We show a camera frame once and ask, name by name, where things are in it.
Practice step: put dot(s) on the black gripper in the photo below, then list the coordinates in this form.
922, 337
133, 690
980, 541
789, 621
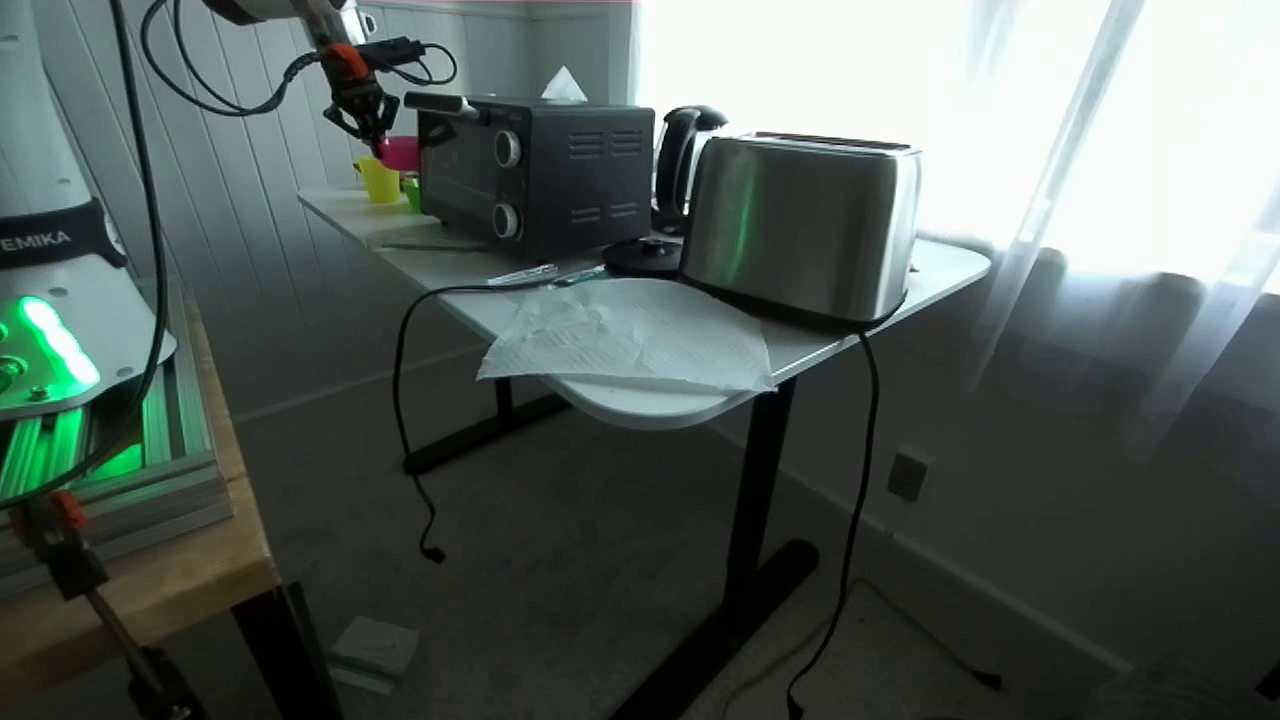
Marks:
359, 96

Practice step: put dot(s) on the yellow plastic cup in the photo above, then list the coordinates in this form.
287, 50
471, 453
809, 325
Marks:
378, 187

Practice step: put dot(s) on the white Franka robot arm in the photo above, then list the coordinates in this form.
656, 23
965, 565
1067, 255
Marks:
41, 135

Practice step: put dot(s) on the black toaster oven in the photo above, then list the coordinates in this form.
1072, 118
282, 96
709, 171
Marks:
561, 174

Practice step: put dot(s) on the white tissue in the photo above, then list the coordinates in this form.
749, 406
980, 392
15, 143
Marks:
561, 91

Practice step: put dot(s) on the black electric kettle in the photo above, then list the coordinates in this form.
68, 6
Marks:
677, 162

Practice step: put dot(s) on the black table leg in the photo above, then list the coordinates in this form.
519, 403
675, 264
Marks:
753, 535
484, 431

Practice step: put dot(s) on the white crumpled paper sheet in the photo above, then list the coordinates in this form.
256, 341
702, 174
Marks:
627, 341

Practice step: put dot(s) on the green-lit machine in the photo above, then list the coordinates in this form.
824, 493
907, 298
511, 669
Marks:
186, 447

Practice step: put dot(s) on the stainless steel toaster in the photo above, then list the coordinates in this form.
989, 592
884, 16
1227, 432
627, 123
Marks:
802, 226

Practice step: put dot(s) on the wooden workbench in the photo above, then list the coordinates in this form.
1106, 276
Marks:
172, 584

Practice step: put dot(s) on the red and black clamp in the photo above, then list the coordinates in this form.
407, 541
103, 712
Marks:
53, 525

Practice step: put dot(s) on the white block on floor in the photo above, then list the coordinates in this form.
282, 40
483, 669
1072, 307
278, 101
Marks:
375, 649

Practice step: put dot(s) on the black workbench leg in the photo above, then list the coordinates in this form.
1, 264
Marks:
287, 655

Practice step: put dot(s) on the white sheer curtain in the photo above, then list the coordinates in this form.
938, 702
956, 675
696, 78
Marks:
1173, 203

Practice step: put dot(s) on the orange gripper mount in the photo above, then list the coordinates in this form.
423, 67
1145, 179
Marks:
348, 61

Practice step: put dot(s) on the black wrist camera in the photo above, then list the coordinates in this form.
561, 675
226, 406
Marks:
394, 55

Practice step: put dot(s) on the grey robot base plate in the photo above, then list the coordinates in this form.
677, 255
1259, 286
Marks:
94, 322

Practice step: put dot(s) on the wall power outlet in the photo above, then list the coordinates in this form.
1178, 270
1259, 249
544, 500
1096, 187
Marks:
909, 478

